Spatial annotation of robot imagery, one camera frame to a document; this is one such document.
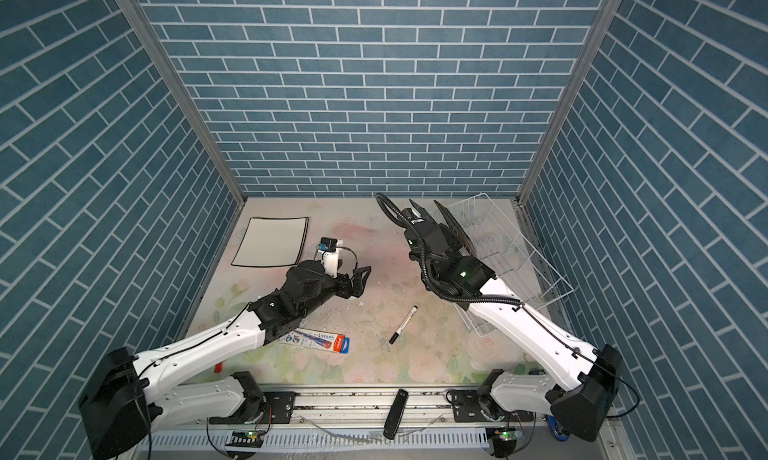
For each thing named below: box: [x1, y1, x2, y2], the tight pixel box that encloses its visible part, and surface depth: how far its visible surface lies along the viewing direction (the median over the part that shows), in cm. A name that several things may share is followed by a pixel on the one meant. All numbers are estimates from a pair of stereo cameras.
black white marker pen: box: [388, 305, 418, 345], surface depth 88 cm
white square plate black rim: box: [231, 217, 310, 268], surface depth 107 cm
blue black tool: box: [547, 415, 569, 441], surface depth 72 cm
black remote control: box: [383, 389, 409, 440], surface depth 73 cm
